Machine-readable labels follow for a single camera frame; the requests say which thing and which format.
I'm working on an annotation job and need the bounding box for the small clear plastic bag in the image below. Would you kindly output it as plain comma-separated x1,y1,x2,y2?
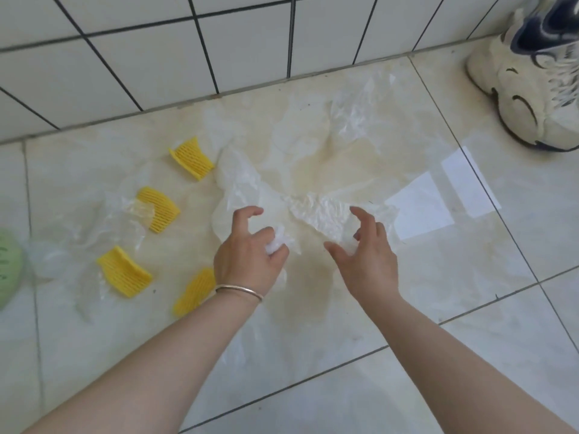
27,193,157,322

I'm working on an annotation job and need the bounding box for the large clear plastic bag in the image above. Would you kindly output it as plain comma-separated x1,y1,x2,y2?
201,70,404,285

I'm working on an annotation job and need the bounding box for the person's right forearm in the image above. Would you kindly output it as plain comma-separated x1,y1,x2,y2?
370,296,579,434

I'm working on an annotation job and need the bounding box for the white and navy sneaker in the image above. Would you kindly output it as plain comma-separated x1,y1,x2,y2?
466,0,579,153

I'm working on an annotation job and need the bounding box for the green round object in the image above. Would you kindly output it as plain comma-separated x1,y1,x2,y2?
0,228,24,312

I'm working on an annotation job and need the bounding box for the person's right hand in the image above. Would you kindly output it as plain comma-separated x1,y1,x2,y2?
323,205,403,308

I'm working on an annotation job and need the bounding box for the thin metal bracelet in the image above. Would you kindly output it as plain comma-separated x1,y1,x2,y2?
214,284,264,303

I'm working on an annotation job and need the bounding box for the person's left forearm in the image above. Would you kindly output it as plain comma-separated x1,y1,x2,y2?
23,288,264,434

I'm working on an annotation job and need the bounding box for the yellow foam fruit net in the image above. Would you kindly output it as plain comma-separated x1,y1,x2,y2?
168,136,215,181
95,245,154,299
136,186,182,235
172,267,217,318

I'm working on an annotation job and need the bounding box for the person's left hand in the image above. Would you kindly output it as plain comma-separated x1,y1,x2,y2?
213,205,290,298

